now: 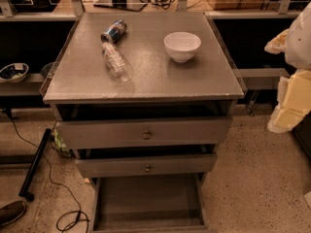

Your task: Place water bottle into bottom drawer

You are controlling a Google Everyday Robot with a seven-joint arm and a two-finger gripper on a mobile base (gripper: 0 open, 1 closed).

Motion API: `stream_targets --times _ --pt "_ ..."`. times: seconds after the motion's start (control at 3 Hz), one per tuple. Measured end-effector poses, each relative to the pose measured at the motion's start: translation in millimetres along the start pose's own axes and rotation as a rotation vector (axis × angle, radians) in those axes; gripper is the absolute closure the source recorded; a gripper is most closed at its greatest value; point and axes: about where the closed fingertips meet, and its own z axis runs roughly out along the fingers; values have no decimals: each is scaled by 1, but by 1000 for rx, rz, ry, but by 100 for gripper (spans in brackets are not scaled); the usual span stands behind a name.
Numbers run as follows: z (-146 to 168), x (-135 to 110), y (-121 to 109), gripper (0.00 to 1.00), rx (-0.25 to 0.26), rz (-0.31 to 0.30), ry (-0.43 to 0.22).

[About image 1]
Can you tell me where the grey top drawer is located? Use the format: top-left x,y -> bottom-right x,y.
56,116 -> 232,150

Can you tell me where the black floor cable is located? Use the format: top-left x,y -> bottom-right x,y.
2,108 -> 90,233

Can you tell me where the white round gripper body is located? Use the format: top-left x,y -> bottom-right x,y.
285,3 -> 311,70

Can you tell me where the green patterned bag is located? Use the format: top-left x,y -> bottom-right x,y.
52,129 -> 73,158

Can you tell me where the black monitor stand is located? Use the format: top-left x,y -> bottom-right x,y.
93,0 -> 147,12

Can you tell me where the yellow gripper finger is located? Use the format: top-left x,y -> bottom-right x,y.
267,70 -> 311,133
264,29 -> 289,54

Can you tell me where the black bar on floor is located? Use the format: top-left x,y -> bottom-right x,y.
18,128 -> 52,202

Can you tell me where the blue silver soda can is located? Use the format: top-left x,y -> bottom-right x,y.
101,19 -> 127,44

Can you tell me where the dark shoe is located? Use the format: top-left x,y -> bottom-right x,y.
0,200 -> 26,226

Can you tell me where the grey middle drawer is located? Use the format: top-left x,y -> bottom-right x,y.
76,154 -> 217,178

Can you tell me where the bowl with dark contents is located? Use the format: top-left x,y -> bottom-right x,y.
0,63 -> 29,83

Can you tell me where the grey open bottom drawer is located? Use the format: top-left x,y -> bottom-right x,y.
89,174 -> 218,233

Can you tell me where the white ceramic bowl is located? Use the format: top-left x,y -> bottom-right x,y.
164,32 -> 201,63

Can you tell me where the clear plastic water bottle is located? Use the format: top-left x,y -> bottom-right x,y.
102,42 -> 133,82

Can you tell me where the grey three-drawer cabinet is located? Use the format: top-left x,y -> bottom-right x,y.
39,11 -> 249,233

